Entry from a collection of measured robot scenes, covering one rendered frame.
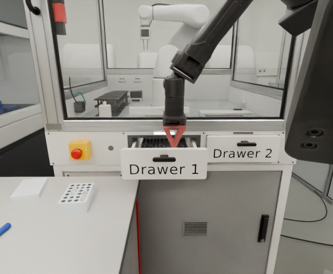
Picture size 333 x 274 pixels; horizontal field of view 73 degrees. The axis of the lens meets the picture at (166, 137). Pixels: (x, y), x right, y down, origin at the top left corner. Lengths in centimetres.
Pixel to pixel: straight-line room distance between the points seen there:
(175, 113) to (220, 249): 78
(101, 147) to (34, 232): 38
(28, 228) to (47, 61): 56
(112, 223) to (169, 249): 55
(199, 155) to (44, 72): 63
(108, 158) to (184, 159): 34
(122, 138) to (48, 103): 31
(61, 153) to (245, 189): 79
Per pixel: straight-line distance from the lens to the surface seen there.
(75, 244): 67
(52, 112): 97
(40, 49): 96
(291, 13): 20
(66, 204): 76
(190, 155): 75
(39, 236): 73
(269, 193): 112
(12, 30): 155
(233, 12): 58
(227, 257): 128
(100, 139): 93
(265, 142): 97
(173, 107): 64
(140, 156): 75
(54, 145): 101
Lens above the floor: 119
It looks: 17 degrees down
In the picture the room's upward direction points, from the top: straight up
